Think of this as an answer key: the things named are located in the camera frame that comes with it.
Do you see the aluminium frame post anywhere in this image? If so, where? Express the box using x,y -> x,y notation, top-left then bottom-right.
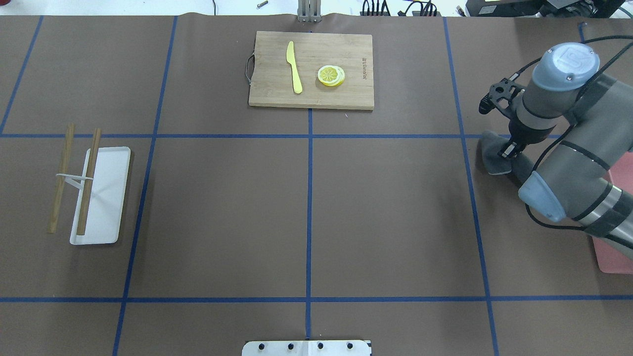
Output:
297,0 -> 322,23

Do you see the yellow plastic knife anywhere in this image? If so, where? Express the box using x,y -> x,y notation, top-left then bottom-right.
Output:
285,41 -> 303,94

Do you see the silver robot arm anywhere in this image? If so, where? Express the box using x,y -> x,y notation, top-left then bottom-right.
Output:
479,43 -> 632,257

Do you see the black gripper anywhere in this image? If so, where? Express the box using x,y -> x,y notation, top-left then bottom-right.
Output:
498,122 -> 544,159

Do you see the dark grey cloth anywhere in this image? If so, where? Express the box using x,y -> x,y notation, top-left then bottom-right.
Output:
480,130 -> 534,184

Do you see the white rectangular tray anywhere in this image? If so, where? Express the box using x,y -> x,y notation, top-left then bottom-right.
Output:
69,146 -> 131,245

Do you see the bamboo cutting board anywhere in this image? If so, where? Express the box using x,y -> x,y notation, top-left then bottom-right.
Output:
248,30 -> 375,111

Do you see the left wooden rack rod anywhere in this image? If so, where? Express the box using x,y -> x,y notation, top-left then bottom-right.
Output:
46,123 -> 75,234

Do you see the pink plastic bin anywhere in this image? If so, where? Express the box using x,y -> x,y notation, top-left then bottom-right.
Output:
591,151 -> 633,274

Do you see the white rack cross bracket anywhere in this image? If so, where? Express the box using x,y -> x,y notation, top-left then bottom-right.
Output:
55,173 -> 93,191

